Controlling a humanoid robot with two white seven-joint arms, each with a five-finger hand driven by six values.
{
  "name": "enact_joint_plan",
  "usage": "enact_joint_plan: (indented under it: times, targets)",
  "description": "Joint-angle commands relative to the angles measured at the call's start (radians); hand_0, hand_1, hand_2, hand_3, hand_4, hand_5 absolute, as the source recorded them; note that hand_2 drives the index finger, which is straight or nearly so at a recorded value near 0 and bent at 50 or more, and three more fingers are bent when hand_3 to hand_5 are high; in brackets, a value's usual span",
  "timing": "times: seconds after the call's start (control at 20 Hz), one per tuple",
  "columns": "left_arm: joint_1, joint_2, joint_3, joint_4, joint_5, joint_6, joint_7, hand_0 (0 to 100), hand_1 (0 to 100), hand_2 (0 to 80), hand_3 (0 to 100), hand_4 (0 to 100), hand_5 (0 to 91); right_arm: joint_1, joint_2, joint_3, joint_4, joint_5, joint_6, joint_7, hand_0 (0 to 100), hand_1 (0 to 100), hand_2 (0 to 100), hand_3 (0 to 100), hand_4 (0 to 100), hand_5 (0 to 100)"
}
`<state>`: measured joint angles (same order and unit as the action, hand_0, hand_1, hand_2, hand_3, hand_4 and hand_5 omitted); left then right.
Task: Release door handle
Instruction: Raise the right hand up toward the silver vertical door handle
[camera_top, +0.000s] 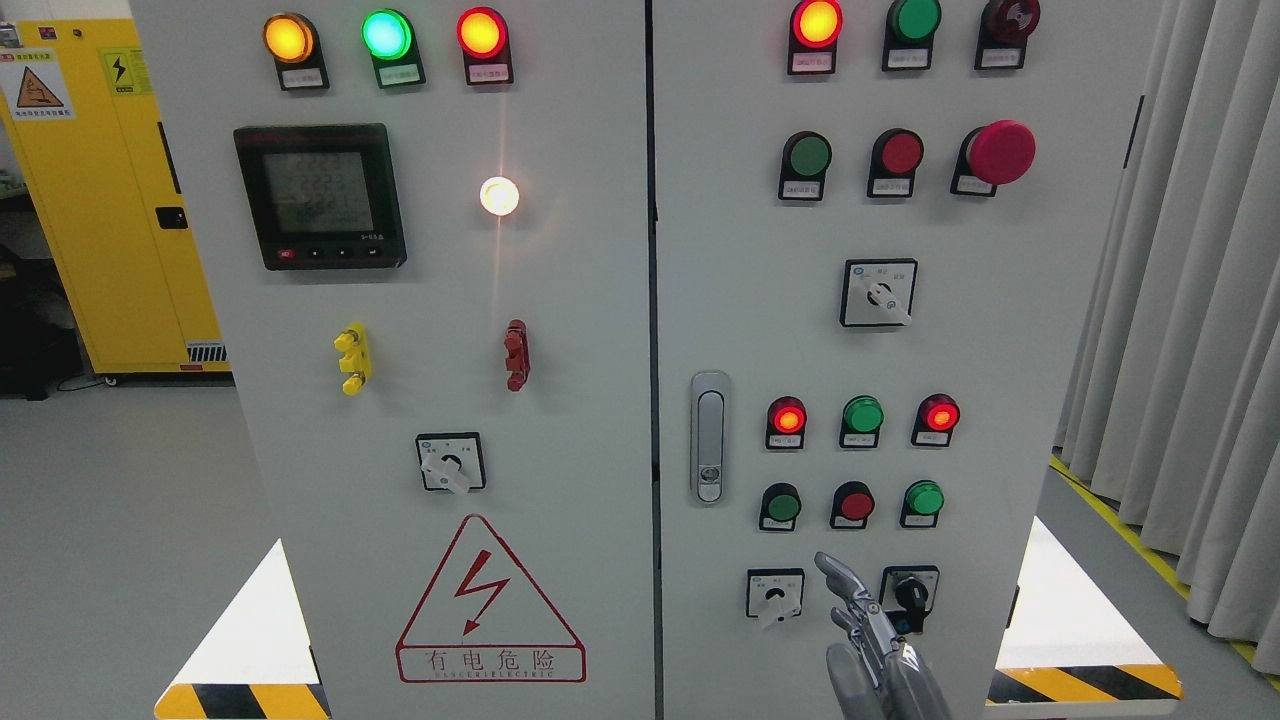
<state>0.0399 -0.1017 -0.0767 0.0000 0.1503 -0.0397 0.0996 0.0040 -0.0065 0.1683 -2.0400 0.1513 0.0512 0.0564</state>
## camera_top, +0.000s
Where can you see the grey robotic right hand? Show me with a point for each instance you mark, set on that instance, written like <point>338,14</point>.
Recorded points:
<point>875,674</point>

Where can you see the silver door swing handle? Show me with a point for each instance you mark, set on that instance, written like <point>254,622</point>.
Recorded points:
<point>708,404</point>

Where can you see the right grey cabinet door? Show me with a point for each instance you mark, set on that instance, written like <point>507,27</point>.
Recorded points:
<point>751,286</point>

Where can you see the grey cabinet door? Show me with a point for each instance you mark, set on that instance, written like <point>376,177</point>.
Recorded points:
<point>751,286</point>
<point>567,458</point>

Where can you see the left grey cabinet door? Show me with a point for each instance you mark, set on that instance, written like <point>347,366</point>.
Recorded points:
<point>567,458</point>

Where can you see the red-orange indicator light left door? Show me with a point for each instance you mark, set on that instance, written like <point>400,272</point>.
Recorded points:
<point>483,36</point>

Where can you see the red push button lower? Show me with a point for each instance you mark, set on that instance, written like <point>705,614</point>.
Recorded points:
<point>852,505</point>

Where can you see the red push button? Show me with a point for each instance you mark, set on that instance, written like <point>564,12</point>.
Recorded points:
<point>894,158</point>
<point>852,505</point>

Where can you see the bright green push button lower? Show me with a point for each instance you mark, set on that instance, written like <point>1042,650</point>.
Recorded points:
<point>922,504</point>

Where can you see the right striped white robot part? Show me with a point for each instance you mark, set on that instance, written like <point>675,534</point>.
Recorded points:
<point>1068,653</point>

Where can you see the striped white robot part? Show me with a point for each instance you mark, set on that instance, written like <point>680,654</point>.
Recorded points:
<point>1068,653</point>
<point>256,662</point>

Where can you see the dark green push button lower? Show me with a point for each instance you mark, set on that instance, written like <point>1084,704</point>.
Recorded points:
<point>779,509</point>

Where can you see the green indicator lower middle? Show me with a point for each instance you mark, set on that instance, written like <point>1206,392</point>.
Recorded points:
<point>861,423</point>

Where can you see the red lit indicator lower right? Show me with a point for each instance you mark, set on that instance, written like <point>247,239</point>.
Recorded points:
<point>935,421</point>

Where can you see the red lit indicator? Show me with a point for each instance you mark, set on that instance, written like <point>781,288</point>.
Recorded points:
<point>813,32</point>
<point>935,421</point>
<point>785,424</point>

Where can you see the red lit indicator lower left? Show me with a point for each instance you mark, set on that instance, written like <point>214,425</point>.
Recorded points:
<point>785,424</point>

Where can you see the grey curtain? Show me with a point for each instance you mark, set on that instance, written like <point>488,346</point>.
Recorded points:
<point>1173,405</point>

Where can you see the red electric warning triangle sticker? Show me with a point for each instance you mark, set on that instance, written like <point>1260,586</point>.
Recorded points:
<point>483,619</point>

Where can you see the red terminal socket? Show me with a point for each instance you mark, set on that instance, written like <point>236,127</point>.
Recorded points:
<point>518,366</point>

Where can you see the red push button upper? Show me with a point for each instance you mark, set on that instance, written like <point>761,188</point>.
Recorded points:
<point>894,158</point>

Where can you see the green push button upper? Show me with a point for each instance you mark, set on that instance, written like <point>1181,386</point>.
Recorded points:
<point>805,159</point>

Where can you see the red mushroom emergency stop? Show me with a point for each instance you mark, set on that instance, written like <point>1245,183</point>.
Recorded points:
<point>991,156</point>

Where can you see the yellow terminal socket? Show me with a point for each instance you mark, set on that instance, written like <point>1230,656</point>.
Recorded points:
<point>353,346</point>

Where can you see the white lit indicator light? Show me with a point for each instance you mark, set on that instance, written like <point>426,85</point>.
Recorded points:
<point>499,196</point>

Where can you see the left striped white robot part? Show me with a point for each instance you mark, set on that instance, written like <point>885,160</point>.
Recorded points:
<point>256,662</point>

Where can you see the green indicator top right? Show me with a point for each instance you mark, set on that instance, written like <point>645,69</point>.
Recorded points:
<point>909,34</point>

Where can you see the red lit indicator top right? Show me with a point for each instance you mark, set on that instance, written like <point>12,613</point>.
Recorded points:
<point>813,32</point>

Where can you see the dark red buzzer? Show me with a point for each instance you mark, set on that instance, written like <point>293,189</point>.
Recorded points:
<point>1003,33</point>

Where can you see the black digital power meter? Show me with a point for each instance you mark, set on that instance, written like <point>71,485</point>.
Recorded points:
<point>322,197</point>

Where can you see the green lit indicator light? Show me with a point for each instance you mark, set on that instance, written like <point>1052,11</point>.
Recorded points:
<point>391,43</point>

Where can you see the orange indicator light top left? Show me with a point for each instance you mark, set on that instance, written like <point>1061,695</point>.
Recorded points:
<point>296,50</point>

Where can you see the yellow safety storage cabinet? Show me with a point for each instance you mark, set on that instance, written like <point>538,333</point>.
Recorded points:
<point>80,107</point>

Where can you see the black key selector switch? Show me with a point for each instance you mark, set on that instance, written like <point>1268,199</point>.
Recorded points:
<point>907,596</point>

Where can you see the lower white rotary switch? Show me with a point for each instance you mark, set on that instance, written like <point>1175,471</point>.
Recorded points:
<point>775,596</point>

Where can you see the upper right rotary switch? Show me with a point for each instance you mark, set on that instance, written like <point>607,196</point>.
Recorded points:
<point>878,293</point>

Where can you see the left door rotary switch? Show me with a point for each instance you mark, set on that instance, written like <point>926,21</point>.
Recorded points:
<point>451,462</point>

